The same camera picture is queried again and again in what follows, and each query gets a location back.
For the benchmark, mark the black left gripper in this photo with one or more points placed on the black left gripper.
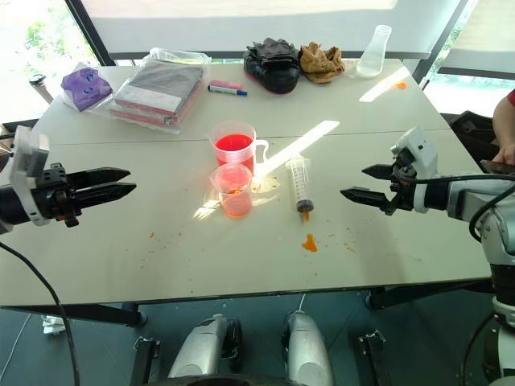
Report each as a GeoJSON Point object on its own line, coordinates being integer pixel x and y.
{"type": "Point", "coordinates": [48, 193]}

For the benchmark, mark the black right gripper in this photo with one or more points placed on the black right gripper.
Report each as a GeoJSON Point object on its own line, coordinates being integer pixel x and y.
{"type": "Point", "coordinates": [400, 189]}

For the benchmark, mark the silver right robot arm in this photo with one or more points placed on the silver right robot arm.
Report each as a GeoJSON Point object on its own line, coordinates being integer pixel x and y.
{"type": "Point", "coordinates": [470, 201]}

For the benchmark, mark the person's bare forearm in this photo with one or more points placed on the person's bare forearm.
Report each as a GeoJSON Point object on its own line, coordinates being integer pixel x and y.
{"type": "Point", "coordinates": [503, 114]}

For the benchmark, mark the large clear plastic syringe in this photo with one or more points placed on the large clear plastic syringe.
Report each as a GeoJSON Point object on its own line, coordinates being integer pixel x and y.
{"type": "Point", "coordinates": [301, 183]}

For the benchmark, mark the small plastic beaker orange residue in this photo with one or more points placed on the small plastic beaker orange residue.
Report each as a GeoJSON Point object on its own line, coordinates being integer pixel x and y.
{"type": "Point", "coordinates": [235, 193]}

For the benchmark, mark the measuring jug with red liquid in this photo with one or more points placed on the measuring jug with red liquid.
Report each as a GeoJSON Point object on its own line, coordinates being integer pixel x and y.
{"type": "Point", "coordinates": [234, 149]}

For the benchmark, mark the person's hand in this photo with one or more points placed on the person's hand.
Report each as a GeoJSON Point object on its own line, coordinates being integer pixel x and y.
{"type": "Point", "coordinates": [507, 154]}

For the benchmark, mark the purple item in plastic bag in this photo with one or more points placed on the purple item in plastic bag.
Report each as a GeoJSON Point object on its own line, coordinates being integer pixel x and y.
{"type": "Point", "coordinates": [86, 86]}

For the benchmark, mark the bagged grey and pink cloths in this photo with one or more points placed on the bagged grey and pink cloths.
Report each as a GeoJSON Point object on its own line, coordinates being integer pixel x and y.
{"type": "Point", "coordinates": [161, 92]}

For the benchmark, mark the steel bottle with black lid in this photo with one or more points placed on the steel bottle with black lid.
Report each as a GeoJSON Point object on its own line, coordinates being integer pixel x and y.
{"type": "Point", "coordinates": [40, 86]}

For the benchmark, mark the black chair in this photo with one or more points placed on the black chair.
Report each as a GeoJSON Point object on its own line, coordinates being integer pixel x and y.
{"type": "Point", "coordinates": [472, 132]}

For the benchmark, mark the black table foot bar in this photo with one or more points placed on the black table foot bar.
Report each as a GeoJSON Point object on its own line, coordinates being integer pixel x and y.
{"type": "Point", "coordinates": [80, 313]}
{"type": "Point", "coordinates": [422, 295]}

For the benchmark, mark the brown crumpled cloth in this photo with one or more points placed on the brown crumpled cloth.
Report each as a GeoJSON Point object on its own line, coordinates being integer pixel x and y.
{"type": "Point", "coordinates": [322, 62]}

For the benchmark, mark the black phone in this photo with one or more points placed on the black phone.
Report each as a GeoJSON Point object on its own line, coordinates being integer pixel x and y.
{"type": "Point", "coordinates": [498, 167]}

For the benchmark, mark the white item on floor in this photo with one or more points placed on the white item on floor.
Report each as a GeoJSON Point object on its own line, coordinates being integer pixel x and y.
{"type": "Point", "coordinates": [52, 323]}

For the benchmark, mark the black shoe with dark cloth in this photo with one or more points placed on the black shoe with dark cloth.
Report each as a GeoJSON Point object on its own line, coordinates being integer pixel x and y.
{"type": "Point", "coordinates": [271, 64]}

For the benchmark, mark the blue capped whiteboard marker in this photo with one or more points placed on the blue capped whiteboard marker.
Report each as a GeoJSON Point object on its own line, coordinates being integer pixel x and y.
{"type": "Point", "coordinates": [227, 91]}

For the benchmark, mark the pink eraser block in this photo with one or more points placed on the pink eraser block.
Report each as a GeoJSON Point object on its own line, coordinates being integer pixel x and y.
{"type": "Point", "coordinates": [226, 83]}

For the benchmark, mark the silver right robot leg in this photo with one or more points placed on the silver right robot leg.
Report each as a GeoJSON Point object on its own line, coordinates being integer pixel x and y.
{"type": "Point", "coordinates": [306, 350]}

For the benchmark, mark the silver robot leg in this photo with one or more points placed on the silver robot leg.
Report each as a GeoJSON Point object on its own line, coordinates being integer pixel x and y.
{"type": "Point", "coordinates": [306, 350]}
{"type": "Point", "coordinates": [201, 350]}

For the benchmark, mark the silver left robot leg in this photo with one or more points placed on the silver left robot leg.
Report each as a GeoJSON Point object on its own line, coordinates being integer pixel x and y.
{"type": "Point", "coordinates": [201, 350]}

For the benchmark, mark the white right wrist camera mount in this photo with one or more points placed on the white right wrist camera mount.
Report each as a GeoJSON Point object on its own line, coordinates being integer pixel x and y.
{"type": "Point", "coordinates": [420, 154]}

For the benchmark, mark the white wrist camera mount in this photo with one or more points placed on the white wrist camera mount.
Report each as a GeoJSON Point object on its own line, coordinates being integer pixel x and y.
{"type": "Point", "coordinates": [420, 154]}
{"type": "Point", "coordinates": [27, 169]}

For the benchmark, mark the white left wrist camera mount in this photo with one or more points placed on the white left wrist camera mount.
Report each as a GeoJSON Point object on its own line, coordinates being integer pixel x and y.
{"type": "Point", "coordinates": [27, 169]}

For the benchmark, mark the black stand bracket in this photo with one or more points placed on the black stand bracket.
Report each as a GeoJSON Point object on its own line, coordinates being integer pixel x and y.
{"type": "Point", "coordinates": [376, 356]}
{"type": "Point", "coordinates": [144, 362]}

